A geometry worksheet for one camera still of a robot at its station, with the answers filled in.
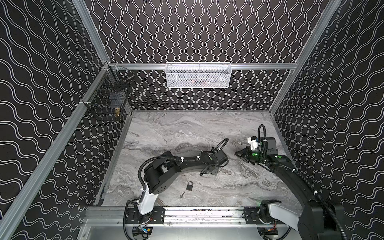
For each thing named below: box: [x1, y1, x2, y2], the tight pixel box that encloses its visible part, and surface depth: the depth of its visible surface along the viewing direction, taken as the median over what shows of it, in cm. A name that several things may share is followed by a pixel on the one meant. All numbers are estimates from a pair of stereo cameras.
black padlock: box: [186, 180, 194, 191], surface depth 85 cm
